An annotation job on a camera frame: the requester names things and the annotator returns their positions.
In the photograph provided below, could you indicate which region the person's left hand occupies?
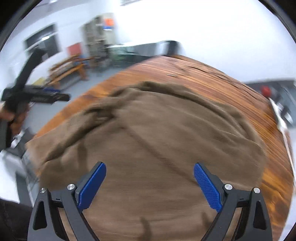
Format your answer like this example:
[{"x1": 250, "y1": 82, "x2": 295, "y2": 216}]
[{"x1": 0, "y1": 103, "x2": 29, "y2": 136}]

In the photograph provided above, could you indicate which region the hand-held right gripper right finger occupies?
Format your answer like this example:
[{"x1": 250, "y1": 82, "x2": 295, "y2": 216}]
[{"x1": 194, "y1": 163, "x2": 273, "y2": 241}]

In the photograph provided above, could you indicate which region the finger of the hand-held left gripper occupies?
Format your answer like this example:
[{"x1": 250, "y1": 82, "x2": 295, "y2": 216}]
[
  {"x1": 24, "y1": 85, "x2": 70, "y2": 104},
  {"x1": 13, "y1": 49, "x2": 46, "y2": 88}
]

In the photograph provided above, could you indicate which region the wooden bench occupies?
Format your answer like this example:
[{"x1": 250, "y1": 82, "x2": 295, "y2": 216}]
[{"x1": 48, "y1": 54, "x2": 93, "y2": 88}]

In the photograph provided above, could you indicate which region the brown fleece garment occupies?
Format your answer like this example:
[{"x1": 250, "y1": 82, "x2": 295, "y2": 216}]
[{"x1": 24, "y1": 81, "x2": 266, "y2": 241}]

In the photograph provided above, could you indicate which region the dark window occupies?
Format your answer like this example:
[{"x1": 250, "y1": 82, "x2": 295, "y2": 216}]
[{"x1": 24, "y1": 23, "x2": 59, "y2": 61}]

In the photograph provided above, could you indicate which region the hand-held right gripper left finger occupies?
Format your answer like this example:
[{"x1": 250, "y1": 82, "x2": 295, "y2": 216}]
[{"x1": 28, "y1": 161, "x2": 107, "y2": 241}]

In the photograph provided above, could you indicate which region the grey metal cabinet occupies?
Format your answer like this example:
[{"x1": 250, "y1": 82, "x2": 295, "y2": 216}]
[{"x1": 83, "y1": 15, "x2": 116, "y2": 70}]

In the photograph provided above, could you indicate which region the black chair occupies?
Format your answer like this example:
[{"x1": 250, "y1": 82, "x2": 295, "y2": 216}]
[{"x1": 165, "y1": 40, "x2": 183, "y2": 56}]

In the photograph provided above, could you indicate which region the glass table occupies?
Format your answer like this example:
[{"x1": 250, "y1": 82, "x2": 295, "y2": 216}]
[{"x1": 106, "y1": 42, "x2": 162, "y2": 67}]

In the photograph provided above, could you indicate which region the white power cable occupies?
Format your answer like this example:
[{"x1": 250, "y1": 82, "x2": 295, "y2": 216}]
[{"x1": 283, "y1": 130, "x2": 295, "y2": 167}]

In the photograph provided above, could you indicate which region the red board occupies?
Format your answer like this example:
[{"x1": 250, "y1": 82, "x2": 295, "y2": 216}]
[{"x1": 68, "y1": 43, "x2": 81, "y2": 56}]

